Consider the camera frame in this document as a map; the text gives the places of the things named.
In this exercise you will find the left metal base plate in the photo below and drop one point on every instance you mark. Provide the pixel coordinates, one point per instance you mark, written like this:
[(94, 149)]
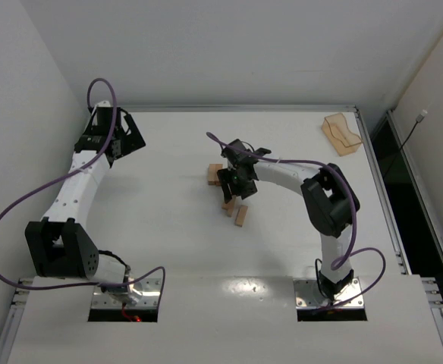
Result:
[(141, 295)]

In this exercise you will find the translucent orange plastic container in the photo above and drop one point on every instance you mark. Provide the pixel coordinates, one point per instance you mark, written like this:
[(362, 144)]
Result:
[(335, 127)]

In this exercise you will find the metal base plate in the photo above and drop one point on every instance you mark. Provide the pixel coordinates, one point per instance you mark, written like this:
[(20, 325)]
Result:
[(141, 295), (307, 295)]

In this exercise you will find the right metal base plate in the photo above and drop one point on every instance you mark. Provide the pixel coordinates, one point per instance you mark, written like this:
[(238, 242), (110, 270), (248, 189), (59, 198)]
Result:
[(307, 295)]

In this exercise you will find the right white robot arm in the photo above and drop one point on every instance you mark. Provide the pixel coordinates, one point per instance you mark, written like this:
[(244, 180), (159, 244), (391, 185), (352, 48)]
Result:
[(330, 202)]

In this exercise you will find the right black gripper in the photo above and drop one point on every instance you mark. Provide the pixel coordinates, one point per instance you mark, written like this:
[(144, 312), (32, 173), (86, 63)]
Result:
[(230, 178)]

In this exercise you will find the black cable white plug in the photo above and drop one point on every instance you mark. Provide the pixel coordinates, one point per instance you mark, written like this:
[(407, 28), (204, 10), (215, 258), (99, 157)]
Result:
[(419, 119)]

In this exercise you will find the wood block thin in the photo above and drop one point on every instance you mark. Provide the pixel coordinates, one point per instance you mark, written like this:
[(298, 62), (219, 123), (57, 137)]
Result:
[(230, 207)]

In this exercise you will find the plain wood block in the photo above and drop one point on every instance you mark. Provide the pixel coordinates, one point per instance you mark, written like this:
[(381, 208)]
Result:
[(212, 174)]

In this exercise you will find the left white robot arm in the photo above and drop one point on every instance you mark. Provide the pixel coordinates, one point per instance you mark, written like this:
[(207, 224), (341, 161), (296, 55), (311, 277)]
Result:
[(59, 245)]

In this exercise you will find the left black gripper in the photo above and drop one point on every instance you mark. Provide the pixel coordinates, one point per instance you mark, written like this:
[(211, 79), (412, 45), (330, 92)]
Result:
[(127, 133)]

